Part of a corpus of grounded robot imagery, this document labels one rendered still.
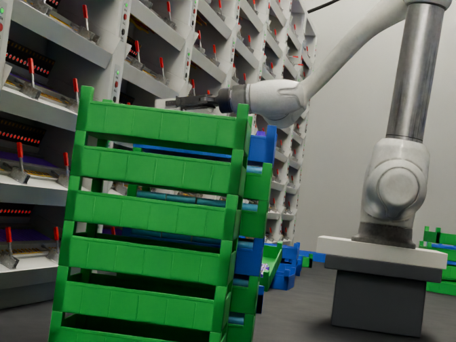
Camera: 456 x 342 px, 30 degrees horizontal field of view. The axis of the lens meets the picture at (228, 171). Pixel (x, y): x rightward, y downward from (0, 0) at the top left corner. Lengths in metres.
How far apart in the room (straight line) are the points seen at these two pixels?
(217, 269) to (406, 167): 0.88
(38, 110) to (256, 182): 0.55
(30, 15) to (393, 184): 0.99
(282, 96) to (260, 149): 0.70
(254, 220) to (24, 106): 0.57
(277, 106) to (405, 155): 0.43
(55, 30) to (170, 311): 0.83
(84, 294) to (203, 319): 0.21
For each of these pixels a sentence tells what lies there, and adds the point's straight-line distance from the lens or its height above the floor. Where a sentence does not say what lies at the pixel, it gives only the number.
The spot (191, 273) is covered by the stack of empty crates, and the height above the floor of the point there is 0.18.
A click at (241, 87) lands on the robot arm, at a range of 2.53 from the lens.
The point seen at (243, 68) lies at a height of 1.02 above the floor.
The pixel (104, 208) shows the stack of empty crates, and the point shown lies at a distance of 1.51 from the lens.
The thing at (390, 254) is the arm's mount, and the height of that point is 0.22.
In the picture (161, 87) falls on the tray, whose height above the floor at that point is 0.67.
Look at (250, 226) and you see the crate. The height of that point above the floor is 0.26.
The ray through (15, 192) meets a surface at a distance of 1.94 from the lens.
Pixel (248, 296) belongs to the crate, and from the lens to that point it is 1.81.
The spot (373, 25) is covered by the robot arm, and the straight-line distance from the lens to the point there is 2.55.
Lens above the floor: 0.30
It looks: 2 degrees up
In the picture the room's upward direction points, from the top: 7 degrees clockwise
